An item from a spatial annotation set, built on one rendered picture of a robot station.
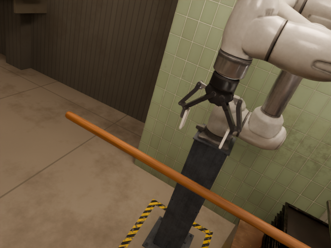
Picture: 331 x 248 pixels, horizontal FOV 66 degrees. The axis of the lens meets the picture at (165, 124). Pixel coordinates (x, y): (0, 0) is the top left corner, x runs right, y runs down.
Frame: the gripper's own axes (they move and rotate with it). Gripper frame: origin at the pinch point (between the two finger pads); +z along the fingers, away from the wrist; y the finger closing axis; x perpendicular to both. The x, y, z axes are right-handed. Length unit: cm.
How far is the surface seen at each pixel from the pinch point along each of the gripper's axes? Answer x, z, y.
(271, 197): -114, 87, -60
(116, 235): -44, 134, 32
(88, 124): 4.8, 14.0, 37.7
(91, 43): -201, 63, 193
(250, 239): -48, 75, -45
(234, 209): 8.6, 13.2, -18.2
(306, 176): -113, 57, -71
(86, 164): -90, 135, 98
